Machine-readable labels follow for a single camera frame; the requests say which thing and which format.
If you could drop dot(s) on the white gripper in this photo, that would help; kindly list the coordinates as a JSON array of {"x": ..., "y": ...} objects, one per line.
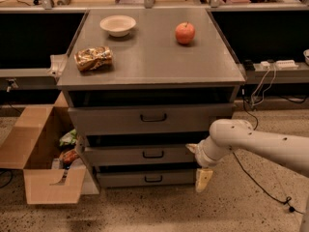
[{"x": 201, "y": 155}]

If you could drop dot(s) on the grey drawer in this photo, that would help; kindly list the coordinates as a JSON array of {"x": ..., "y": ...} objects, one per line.
[
  {"x": 137, "y": 155},
  {"x": 147, "y": 118},
  {"x": 147, "y": 178}
]

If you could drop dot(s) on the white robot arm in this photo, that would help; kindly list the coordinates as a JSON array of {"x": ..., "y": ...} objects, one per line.
[{"x": 228, "y": 135}]

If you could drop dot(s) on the grey top drawer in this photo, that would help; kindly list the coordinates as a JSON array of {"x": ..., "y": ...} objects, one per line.
[{"x": 147, "y": 118}]

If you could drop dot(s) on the grey bottom drawer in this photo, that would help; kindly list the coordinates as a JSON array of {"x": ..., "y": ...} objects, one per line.
[{"x": 147, "y": 178}]

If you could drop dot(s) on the grey drawer cabinet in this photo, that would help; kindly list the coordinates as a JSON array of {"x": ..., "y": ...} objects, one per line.
[{"x": 151, "y": 68}]

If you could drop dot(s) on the open cardboard box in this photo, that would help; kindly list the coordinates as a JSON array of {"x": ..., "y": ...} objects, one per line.
[{"x": 33, "y": 145}]

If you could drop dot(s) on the red apple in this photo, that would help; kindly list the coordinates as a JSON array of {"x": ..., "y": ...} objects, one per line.
[{"x": 185, "y": 33}]

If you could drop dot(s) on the red snack bag in box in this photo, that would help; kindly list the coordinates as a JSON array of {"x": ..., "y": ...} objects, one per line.
[{"x": 70, "y": 156}]

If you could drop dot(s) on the green snack bag in box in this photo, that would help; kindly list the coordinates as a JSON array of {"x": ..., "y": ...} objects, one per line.
[{"x": 69, "y": 138}]

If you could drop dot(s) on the white power strip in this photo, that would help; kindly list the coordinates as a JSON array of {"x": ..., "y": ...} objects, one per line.
[{"x": 286, "y": 65}]

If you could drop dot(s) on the golden snack bag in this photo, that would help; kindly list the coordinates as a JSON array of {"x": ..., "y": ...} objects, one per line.
[{"x": 92, "y": 58}]

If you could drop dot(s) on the white bowl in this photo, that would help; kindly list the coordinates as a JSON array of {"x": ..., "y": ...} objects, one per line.
[{"x": 117, "y": 25}]

